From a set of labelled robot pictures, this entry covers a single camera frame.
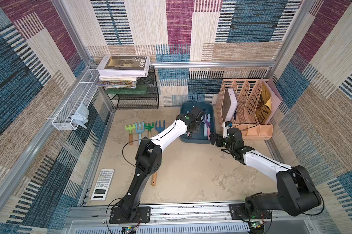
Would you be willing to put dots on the white calculator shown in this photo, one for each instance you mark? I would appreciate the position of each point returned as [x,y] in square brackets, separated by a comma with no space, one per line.
[102,185]

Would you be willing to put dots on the blue fork yellow handle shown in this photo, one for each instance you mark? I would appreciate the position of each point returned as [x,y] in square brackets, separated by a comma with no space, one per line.
[160,126]

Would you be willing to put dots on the white book in organizer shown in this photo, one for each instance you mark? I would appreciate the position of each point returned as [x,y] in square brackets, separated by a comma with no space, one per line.
[229,105]

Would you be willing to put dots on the pink folder in organizer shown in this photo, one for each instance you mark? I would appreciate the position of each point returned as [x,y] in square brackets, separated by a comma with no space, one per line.
[276,98]

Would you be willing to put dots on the light blue fork rake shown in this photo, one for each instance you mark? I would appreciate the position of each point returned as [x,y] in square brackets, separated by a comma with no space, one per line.
[140,129]

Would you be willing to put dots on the yellow black magazine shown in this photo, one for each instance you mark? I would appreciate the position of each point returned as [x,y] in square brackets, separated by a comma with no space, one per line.
[264,109]

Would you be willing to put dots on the green rake wooden handle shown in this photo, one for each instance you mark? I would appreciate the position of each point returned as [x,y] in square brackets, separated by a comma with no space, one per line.
[149,127]

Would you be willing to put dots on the purple rake pink handle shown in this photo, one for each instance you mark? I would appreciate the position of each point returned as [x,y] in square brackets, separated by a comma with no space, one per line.
[207,125]

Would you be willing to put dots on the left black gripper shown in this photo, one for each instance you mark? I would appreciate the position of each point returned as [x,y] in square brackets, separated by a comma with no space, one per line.
[197,123]

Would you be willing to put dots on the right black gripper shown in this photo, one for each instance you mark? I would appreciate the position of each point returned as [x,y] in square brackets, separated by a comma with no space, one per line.
[219,140]

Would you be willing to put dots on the peach file organizer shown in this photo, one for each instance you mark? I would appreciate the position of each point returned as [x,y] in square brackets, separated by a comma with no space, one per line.
[247,93]

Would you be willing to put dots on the lime rake brown handle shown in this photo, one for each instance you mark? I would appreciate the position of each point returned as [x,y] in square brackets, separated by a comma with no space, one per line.
[129,128]

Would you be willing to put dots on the stack of magazines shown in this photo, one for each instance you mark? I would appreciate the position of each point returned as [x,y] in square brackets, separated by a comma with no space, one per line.
[116,82]

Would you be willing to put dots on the black wire shelf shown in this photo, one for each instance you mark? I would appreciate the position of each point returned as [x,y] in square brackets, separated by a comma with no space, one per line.
[144,96]

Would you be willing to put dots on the white folio book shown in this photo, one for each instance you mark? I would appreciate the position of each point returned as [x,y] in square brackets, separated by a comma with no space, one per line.
[124,66]

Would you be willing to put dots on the teal plastic storage box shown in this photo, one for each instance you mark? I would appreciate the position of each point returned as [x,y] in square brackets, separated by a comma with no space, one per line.
[199,136]

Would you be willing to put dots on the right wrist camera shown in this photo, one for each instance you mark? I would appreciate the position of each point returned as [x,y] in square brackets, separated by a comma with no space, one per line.
[226,125]

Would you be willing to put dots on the green folder on shelf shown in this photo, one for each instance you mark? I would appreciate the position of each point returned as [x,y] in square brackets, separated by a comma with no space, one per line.
[127,91]

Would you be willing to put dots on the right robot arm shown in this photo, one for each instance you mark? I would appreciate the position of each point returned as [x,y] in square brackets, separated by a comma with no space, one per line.
[296,193]

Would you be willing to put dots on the crumpled white cloth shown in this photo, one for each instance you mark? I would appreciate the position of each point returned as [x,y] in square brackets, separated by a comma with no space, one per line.
[80,116]

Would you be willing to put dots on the white wire basket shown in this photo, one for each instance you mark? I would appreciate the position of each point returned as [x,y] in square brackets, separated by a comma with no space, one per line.
[82,93]

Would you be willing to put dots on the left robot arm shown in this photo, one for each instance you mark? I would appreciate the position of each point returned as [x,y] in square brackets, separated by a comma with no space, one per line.
[148,161]

